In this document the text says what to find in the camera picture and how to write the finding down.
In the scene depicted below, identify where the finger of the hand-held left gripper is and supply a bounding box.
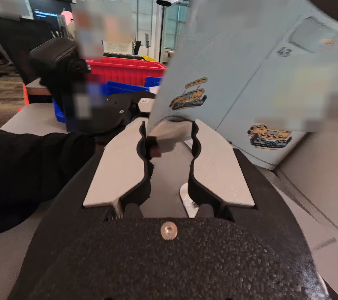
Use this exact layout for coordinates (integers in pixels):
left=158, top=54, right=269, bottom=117
left=138, top=97, right=157, bottom=114
left=146, top=135, right=162, bottom=158

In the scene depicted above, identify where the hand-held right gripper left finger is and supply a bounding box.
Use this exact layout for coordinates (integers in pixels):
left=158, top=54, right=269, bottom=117
left=83, top=118, right=152, bottom=218

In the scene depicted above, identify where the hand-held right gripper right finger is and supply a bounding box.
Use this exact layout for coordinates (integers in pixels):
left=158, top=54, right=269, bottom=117
left=187, top=119, right=255, bottom=218

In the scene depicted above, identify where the lego instruction booklet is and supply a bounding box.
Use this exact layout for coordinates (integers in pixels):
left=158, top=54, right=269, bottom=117
left=146, top=0, right=338, bottom=229

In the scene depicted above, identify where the person's left forearm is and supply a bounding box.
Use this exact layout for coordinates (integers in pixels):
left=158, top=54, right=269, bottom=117
left=0, top=128, right=106, bottom=233

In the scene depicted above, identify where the blue plastic bin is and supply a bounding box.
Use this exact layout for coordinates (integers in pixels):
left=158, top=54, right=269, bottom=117
left=105, top=81, right=151, bottom=96
left=52, top=97, right=67, bottom=124
left=144, top=76, right=163, bottom=88

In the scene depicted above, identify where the black display panel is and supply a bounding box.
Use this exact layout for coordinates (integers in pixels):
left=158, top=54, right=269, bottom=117
left=0, top=16, right=54, bottom=84

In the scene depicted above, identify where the red plastic bin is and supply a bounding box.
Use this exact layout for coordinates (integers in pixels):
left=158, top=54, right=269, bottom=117
left=86, top=57, right=167, bottom=87

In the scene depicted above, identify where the white book stand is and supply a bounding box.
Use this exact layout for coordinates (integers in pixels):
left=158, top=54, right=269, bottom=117
left=180, top=182, right=200, bottom=219

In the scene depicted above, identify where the black floor lamp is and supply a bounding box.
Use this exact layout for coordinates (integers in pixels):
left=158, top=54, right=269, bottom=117
left=156, top=0, right=172, bottom=62

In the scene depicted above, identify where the wall monitor screen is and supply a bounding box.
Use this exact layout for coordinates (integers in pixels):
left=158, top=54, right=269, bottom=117
left=26, top=0, right=77, bottom=32

